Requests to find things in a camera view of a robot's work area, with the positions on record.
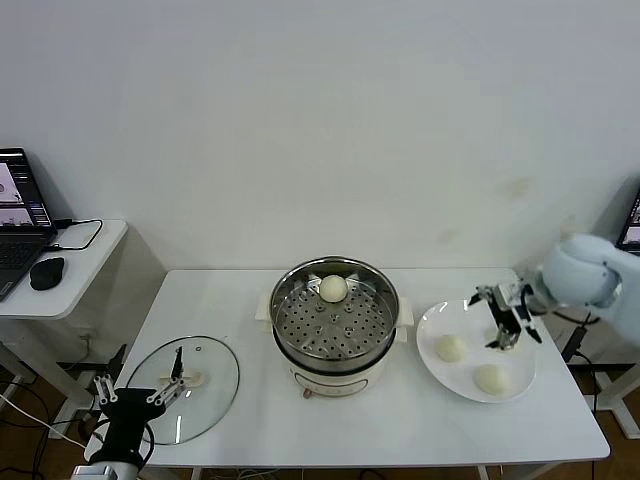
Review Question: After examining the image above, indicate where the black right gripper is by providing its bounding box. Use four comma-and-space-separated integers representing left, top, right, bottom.
467, 284, 524, 351

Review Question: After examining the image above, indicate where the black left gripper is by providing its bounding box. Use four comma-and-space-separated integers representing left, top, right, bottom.
92, 343, 189, 465

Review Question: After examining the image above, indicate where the glass lid with cream handle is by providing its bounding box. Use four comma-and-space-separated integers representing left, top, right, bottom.
123, 334, 241, 446

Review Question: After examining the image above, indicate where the stainless steel steamer basket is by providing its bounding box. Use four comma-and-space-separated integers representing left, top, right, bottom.
257, 255, 414, 374

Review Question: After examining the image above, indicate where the white round plate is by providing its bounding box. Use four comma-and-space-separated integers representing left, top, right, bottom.
415, 298, 538, 404

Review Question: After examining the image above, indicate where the white side table with mouse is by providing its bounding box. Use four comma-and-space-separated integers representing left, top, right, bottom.
0, 218, 169, 426

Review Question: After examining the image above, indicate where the white side table with label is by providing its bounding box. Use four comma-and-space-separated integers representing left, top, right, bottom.
592, 249, 640, 437

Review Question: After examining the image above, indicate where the black computer mouse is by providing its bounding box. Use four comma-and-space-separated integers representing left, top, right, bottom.
28, 256, 67, 292

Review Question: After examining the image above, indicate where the dark laptop with small screen view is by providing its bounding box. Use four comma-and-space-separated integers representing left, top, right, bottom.
615, 183, 640, 257

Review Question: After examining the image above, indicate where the cream electric cooker base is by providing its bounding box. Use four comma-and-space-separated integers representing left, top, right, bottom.
255, 292, 415, 400

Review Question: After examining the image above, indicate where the black laptop with pink screen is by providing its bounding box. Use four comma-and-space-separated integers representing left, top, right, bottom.
0, 146, 59, 302

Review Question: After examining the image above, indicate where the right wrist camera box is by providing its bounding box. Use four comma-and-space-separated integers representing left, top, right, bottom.
492, 282, 522, 307

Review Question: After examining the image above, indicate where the black power adapter with cable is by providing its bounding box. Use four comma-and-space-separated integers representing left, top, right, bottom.
560, 312, 601, 365

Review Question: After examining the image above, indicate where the white floor cable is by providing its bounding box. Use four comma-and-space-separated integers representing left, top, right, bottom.
0, 393, 89, 449

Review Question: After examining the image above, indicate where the black laptop cable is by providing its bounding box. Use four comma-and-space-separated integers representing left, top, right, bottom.
48, 217, 105, 252

